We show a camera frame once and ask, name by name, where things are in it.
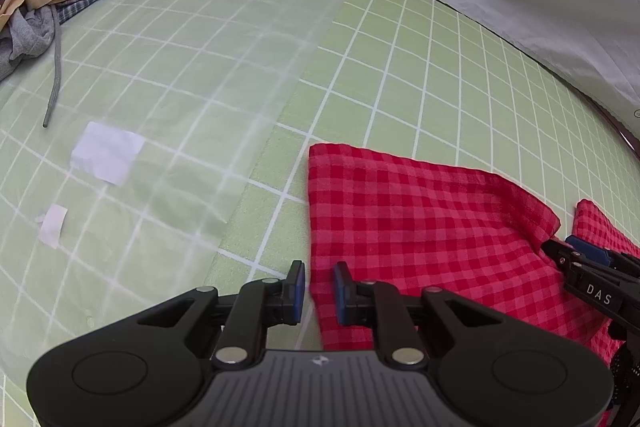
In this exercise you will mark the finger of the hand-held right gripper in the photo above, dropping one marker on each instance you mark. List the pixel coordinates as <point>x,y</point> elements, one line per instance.
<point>590,249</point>
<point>582,279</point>

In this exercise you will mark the translucent plastic sheet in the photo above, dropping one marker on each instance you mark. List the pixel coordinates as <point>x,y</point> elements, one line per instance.
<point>190,72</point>

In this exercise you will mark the small white tape strip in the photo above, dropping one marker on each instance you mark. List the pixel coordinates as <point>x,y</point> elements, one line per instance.
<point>54,226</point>

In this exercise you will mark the red checked cloth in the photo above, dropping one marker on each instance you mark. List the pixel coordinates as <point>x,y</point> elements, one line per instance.
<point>425,227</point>

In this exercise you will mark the green grid mat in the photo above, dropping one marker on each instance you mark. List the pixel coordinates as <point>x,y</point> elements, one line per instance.
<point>425,72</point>

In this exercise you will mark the pile of clothes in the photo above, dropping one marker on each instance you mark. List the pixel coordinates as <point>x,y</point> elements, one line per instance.
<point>27,34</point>

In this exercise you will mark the large white paper piece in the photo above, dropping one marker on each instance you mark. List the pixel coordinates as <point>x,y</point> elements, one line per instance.
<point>107,152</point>

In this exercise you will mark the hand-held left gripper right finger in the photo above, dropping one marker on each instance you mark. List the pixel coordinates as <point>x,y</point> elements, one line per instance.
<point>341,294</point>

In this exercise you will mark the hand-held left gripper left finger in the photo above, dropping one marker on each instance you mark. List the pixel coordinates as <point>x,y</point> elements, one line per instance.
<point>298,291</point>

